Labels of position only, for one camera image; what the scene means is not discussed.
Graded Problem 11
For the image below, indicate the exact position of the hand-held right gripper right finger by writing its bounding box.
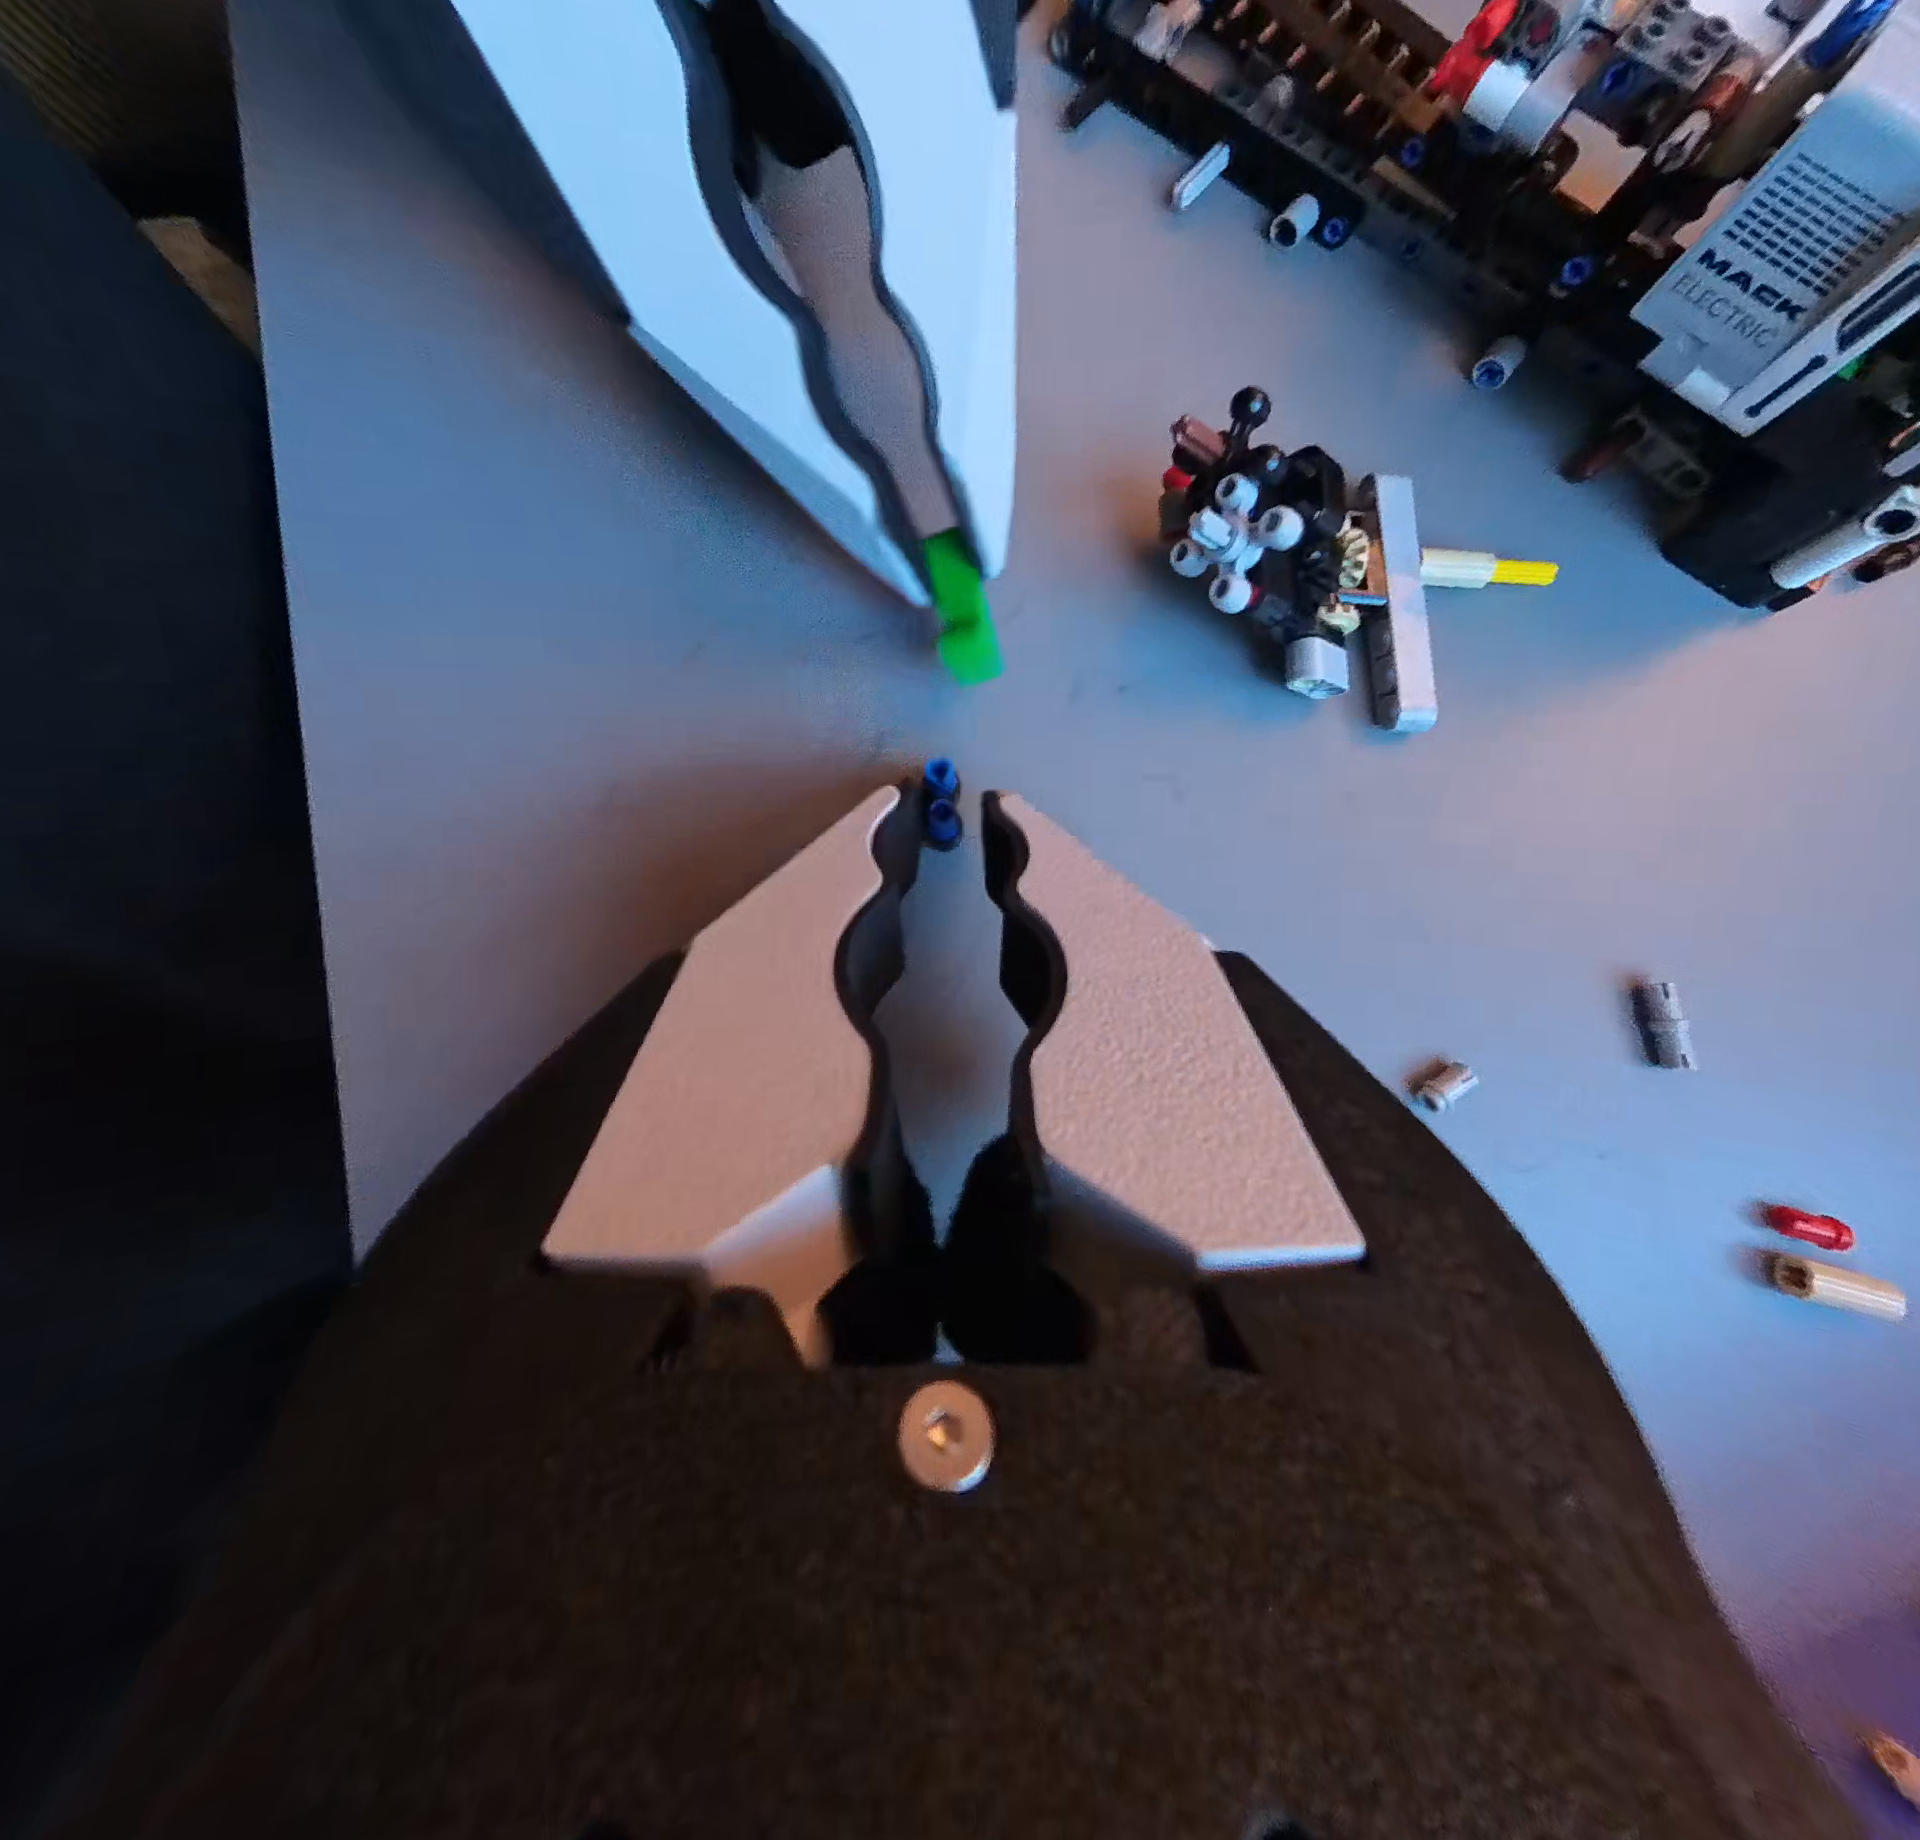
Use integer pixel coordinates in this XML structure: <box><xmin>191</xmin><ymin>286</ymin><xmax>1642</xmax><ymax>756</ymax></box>
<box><xmin>980</xmin><ymin>786</ymin><xmax>1370</xmax><ymax>1279</ymax></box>

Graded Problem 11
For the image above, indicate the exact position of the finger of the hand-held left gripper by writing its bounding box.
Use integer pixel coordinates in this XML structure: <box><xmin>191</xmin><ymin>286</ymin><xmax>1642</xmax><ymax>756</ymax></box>
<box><xmin>300</xmin><ymin>0</ymin><xmax>938</xmax><ymax>612</ymax></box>
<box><xmin>726</xmin><ymin>0</ymin><xmax>1039</xmax><ymax>582</ymax></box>

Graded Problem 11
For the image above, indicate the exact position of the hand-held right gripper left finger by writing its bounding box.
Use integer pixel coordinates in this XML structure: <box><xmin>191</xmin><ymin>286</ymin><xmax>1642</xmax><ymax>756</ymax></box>
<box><xmin>540</xmin><ymin>778</ymin><xmax>938</xmax><ymax>1368</ymax></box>

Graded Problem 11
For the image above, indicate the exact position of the green lego piece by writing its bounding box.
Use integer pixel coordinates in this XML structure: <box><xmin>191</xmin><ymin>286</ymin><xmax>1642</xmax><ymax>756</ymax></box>
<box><xmin>917</xmin><ymin>525</ymin><xmax>1005</xmax><ymax>688</ymax></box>

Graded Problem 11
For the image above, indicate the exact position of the lego truck model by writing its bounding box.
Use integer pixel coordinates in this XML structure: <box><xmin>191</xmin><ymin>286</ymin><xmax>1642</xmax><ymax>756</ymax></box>
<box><xmin>1045</xmin><ymin>0</ymin><xmax>1920</xmax><ymax>615</ymax></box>

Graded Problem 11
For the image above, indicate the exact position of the small black lego subassembly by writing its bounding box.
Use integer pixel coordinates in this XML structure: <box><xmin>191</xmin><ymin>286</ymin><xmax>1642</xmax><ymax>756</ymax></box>
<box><xmin>1157</xmin><ymin>388</ymin><xmax>1563</xmax><ymax>734</ymax></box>

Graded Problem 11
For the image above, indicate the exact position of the tan lego pin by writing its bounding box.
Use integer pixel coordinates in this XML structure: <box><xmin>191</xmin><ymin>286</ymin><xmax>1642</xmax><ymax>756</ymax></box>
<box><xmin>1767</xmin><ymin>1250</ymin><xmax>1910</xmax><ymax>1324</ymax></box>

